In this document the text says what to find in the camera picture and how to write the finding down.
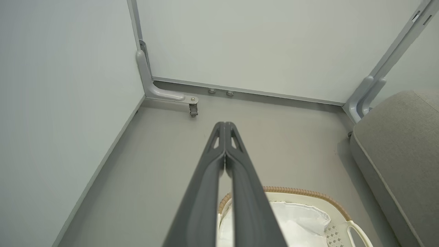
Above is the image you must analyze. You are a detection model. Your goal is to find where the grey partition bottom rail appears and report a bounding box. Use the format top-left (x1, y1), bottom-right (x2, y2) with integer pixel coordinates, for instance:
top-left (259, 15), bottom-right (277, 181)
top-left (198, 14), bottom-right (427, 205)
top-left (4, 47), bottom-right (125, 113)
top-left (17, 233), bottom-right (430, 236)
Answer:
top-left (153, 76), bottom-right (345, 106)

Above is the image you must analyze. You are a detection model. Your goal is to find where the grey long partition foot bracket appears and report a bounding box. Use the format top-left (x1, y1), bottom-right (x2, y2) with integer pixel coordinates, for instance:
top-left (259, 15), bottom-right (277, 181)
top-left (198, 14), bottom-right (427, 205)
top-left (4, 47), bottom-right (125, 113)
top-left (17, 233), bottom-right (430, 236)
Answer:
top-left (136, 50), bottom-right (199, 105)

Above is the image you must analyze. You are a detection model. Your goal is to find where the grey double partition corner post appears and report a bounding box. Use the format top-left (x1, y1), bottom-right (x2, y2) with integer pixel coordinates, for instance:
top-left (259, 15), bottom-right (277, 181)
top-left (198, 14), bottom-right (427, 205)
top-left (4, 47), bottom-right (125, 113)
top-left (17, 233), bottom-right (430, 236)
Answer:
top-left (369, 0), bottom-right (439, 83)

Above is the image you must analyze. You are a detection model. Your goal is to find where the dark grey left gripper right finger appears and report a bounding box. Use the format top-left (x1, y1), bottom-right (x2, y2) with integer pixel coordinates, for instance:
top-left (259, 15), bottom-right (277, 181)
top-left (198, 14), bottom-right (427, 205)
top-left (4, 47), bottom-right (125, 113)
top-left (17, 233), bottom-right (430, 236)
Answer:
top-left (225, 122), bottom-right (288, 247)

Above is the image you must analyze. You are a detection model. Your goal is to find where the white cloth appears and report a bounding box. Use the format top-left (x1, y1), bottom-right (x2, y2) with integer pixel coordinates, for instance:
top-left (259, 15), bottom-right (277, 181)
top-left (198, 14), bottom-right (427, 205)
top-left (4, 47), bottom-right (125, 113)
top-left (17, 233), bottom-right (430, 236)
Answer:
top-left (218, 201), bottom-right (331, 247)

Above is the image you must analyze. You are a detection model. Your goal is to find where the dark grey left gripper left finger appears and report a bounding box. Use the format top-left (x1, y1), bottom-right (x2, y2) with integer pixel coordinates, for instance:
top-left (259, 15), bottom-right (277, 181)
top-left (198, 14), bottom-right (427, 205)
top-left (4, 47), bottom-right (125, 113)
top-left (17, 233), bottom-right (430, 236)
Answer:
top-left (163, 122), bottom-right (226, 247)

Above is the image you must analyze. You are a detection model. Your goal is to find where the grey slanted partition corner post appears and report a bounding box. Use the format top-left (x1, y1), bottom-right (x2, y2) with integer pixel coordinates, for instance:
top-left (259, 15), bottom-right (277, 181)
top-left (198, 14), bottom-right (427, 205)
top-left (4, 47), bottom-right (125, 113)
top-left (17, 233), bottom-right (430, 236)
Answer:
top-left (127, 0), bottom-right (149, 69)

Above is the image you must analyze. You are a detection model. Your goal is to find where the grey short partition foot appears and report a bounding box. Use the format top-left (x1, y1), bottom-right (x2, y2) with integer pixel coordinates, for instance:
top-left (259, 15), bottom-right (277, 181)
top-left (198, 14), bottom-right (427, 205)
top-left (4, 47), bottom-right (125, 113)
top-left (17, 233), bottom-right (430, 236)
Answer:
top-left (360, 78), bottom-right (387, 116)
top-left (343, 75), bottom-right (374, 124)

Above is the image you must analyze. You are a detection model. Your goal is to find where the grey fabric sofa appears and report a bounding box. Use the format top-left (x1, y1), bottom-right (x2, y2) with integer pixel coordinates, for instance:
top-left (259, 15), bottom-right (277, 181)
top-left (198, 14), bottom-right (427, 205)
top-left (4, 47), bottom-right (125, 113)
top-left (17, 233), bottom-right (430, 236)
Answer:
top-left (350, 90), bottom-right (439, 247)

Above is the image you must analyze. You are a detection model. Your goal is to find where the white laundry basket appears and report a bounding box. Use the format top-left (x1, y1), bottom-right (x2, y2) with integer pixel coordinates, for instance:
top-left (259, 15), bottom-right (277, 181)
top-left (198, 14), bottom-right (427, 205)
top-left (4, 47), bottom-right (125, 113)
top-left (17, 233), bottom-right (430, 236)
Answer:
top-left (217, 186), bottom-right (374, 247)

